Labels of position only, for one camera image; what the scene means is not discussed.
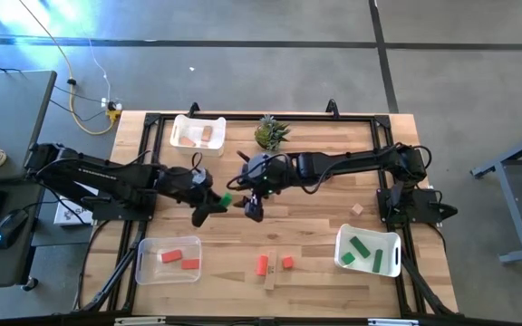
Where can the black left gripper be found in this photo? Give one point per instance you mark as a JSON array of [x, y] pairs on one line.
[[184, 185]]

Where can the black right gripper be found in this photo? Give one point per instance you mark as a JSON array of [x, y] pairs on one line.
[[274, 174]]

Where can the short green wooden block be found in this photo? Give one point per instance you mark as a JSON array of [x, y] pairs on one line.
[[226, 199]]

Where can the long red wooden block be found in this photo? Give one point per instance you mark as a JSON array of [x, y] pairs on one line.
[[190, 264], [171, 256]]

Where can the red wooden cylinder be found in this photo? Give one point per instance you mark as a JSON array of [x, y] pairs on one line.
[[262, 265]]

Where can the red wooden cube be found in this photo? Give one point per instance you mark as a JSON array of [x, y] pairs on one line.
[[287, 262]]

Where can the long natural wooden plank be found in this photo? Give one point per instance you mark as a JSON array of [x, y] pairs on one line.
[[270, 280]]

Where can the natural wooden cube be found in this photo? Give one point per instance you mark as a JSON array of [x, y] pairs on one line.
[[357, 209]]

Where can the small green wooden block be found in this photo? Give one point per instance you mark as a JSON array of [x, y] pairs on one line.
[[348, 258]]

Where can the long green wooden block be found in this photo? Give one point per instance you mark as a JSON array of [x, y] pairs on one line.
[[360, 247], [377, 261]]

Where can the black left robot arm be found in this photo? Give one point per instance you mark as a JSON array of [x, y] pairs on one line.
[[107, 174]]

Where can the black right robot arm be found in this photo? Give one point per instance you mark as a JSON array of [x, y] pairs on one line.
[[356, 163]]

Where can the potted succulent plant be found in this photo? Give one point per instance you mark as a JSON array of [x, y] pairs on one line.
[[270, 133]]

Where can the clear plastic bin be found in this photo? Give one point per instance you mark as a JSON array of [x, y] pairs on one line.
[[161, 276]]

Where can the white plastic bin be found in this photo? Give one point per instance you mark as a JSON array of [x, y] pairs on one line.
[[388, 240], [188, 127]]

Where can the yellow power plug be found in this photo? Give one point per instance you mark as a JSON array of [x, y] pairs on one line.
[[113, 114]]

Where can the white printed booklet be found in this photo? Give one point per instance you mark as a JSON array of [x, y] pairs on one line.
[[68, 216]]

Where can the black caster wheel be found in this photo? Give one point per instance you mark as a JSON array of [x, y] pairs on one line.
[[30, 284]]

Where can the black computer mouse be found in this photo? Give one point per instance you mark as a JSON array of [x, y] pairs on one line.
[[9, 226]]

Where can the black aluminium table frame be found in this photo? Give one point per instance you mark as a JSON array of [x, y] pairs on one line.
[[243, 117]]

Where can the black frame bracket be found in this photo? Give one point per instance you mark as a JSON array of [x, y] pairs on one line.
[[332, 108], [194, 109]]

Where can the silver metal bracket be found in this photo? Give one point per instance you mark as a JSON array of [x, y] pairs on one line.
[[138, 321], [392, 322]]

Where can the grey metal table frame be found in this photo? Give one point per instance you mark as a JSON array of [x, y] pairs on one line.
[[514, 213]]

